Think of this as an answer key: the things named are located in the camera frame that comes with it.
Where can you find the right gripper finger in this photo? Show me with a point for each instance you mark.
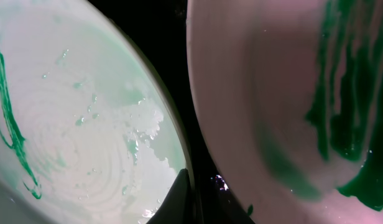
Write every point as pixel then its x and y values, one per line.
pixel 177 205

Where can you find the stained white plate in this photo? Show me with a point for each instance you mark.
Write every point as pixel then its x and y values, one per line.
pixel 86 131
pixel 289 98

